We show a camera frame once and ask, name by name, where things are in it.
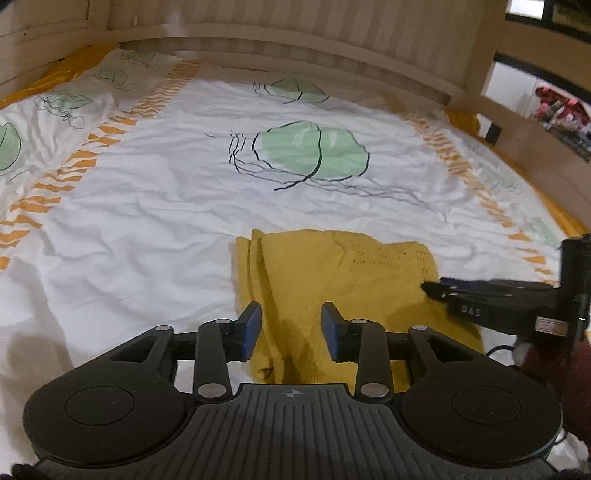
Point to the white leaf-print duvet cover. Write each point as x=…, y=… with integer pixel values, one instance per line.
x=161, y=184

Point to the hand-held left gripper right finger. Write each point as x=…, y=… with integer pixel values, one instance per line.
x=330, y=330

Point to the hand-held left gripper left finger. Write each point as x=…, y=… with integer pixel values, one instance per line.
x=251, y=330

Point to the mustard yellow knit garment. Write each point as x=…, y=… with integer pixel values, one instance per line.
x=332, y=277

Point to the light wooden bed frame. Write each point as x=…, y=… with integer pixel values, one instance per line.
x=323, y=37

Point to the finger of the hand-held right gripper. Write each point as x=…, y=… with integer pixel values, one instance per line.
x=475, y=282
x=436, y=290

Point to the colourful clutter pile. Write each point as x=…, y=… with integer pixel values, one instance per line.
x=561, y=115

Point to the person's right forearm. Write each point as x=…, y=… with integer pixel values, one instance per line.
x=558, y=383

